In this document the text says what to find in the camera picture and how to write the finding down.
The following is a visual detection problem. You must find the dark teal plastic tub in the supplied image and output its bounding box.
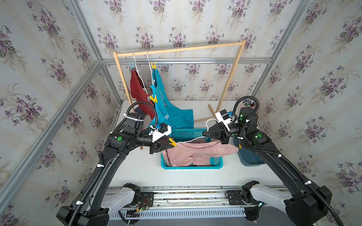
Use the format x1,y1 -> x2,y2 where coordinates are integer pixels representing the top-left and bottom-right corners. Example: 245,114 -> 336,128
233,138 -> 265,167

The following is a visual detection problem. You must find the pink t-shirt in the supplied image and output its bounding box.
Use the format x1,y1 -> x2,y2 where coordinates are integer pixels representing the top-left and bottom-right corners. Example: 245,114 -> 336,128
161,141 -> 239,167

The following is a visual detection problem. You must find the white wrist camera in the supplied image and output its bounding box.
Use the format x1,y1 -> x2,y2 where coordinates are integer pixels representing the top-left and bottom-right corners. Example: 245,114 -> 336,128
149,123 -> 172,143
215,109 -> 232,131

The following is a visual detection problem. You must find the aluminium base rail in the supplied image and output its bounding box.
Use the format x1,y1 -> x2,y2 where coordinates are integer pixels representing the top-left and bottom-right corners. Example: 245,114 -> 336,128
101,185 -> 295,221

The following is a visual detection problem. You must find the white hanger of teal shirt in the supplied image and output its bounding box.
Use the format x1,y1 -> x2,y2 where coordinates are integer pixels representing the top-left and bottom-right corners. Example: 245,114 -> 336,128
146,50 -> 154,85

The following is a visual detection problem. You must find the teal perforated plastic basket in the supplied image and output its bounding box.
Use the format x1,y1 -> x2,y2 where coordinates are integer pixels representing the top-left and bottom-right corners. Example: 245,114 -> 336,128
161,129 -> 223,170

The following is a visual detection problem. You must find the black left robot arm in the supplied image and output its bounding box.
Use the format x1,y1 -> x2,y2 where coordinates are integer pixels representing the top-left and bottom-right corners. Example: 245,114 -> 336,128
57,101 -> 175,226

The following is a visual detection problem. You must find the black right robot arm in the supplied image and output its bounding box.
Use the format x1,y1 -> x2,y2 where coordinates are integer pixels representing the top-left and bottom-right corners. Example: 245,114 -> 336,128
203,96 -> 343,226

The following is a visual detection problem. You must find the dark red t-shirt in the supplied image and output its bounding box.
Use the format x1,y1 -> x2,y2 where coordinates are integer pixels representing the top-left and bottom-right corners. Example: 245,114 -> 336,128
130,69 -> 155,119

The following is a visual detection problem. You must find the wooden clothes rack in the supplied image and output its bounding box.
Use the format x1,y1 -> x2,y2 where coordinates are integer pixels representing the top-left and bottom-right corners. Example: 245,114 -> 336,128
113,39 -> 247,151

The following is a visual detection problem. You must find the pink pen cup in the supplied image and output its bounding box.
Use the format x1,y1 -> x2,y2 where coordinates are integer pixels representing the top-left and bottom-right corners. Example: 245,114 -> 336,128
242,99 -> 256,109

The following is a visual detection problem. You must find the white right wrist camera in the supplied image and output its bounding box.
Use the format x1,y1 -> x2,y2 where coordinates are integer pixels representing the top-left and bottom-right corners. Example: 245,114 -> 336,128
215,109 -> 232,131

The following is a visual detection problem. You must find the white hanger of red shirt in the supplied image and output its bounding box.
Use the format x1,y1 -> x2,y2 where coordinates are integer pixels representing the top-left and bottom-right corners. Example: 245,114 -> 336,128
131,51 -> 148,94

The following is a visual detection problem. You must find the yellow clothespin teal shirt lower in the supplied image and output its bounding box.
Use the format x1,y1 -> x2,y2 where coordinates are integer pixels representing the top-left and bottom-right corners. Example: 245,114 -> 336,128
149,95 -> 158,103

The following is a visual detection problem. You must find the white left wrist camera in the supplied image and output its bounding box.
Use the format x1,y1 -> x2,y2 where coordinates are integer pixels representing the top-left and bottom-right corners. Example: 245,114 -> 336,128
149,123 -> 172,143

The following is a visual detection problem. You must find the teal t-shirt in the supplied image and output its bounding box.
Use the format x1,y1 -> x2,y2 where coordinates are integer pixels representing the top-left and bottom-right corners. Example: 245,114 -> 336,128
151,69 -> 194,130

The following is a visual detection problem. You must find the white wire hanger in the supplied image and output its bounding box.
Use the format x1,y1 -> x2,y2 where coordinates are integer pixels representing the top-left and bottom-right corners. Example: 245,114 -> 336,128
172,118 -> 219,143

